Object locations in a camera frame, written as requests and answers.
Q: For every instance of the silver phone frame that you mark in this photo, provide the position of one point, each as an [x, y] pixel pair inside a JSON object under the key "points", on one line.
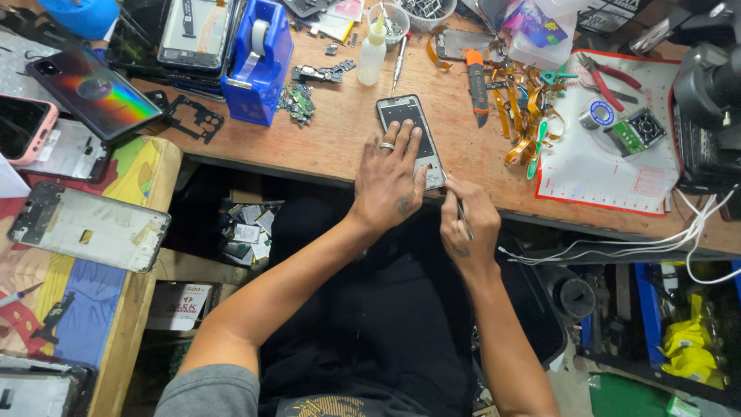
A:
{"points": [[412, 113]]}

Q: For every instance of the clear squeeze bottle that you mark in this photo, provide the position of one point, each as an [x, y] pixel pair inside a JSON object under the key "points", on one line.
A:
{"points": [[371, 55]]}

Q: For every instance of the blue tape dispenser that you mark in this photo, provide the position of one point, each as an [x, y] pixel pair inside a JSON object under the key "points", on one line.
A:
{"points": [[259, 69]]}

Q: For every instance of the dark camera module parts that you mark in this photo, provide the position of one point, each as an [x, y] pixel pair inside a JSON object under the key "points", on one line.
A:
{"points": [[321, 72]]}

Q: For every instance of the person's black trousers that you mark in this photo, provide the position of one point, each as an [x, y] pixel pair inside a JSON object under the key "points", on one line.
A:
{"points": [[370, 307]]}

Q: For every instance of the white silicone repair mat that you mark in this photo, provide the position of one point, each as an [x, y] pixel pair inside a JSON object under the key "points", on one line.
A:
{"points": [[602, 150]]}

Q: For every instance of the person's grey shirt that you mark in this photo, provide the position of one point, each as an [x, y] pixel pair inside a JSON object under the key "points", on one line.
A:
{"points": [[211, 394]]}

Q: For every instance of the blue cap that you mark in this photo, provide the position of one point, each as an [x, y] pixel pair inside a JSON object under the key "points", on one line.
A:
{"points": [[84, 16]]}

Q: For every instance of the grey phone mid frame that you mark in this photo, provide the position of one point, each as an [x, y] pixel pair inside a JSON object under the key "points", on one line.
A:
{"points": [[90, 227]]}

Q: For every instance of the clear plastic cup of parts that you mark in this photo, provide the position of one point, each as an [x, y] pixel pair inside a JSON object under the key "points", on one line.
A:
{"points": [[389, 23]]}

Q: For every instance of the thin metal tweezers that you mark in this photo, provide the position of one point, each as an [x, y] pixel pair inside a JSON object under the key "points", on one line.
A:
{"points": [[460, 209]]}

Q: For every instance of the iridescent phone back cover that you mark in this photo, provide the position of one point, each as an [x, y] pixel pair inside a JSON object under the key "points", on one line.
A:
{"points": [[95, 92]]}

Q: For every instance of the white printed cardboard box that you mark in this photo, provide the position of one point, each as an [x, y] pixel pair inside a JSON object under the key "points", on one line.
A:
{"points": [[178, 306]]}

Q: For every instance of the black plastic phone bracket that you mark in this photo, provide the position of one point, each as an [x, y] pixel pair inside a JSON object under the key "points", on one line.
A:
{"points": [[194, 119]]}

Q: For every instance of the person's right fingers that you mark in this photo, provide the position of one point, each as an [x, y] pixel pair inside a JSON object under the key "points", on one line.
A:
{"points": [[463, 200]]}

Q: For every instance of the clear plastic bag with packet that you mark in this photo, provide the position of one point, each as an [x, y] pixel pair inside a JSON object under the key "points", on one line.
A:
{"points": [[541, 32]]}

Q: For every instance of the green white plastic pry tool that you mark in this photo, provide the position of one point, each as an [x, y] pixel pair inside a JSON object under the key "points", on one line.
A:
{"points": [[537, 147]]}

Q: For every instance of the black microscope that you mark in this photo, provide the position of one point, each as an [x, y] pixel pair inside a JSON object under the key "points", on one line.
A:
{"points": [[703, 98]]}

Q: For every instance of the silver precision screwdriver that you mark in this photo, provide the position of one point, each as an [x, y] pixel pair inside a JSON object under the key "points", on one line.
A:
{"points": [[399, 62]]}

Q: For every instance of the stack of phone screens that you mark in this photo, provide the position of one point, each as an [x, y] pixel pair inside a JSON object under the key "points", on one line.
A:
{"points": [[194, 40]]}

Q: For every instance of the colourful printed side table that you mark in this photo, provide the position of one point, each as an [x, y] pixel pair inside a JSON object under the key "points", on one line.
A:
{"points": [[75, 301]]}

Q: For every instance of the yellow plastic bag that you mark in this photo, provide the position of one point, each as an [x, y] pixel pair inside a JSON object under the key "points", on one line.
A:
{"points": [[692, 344]]}

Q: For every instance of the clear bowl of metal parts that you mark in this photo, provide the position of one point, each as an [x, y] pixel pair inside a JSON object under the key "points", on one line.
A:
{"points": [[427, 13]]}

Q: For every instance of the person's right hand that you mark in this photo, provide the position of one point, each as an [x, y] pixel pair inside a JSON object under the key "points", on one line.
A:
{"points": [[470, 231]]}

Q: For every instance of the person's left hand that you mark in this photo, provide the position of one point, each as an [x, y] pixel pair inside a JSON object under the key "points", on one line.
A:
{"points": [[386, 179]]}

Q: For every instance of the silver phone back plate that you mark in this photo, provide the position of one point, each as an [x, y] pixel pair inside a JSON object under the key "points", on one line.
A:
{"points": [[69, 153]]}

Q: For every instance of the green small fan module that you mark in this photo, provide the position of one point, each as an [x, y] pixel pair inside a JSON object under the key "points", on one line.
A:
{"points": [[637, 132]]}

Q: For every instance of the phone in pink case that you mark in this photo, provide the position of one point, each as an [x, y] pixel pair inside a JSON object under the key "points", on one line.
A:
{"points": [[23, 128]]}

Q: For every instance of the black phone screen stack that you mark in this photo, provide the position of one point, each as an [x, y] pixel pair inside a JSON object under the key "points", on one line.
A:
{"points": [[40, 388]]}

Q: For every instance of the heap of small circuit boards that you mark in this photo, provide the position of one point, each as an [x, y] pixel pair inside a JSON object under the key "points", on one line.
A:
{"points": [[296, 103]]}

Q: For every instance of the heap of phone batteries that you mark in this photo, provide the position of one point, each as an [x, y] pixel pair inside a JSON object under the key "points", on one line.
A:
{"points": [[250, 230]]}

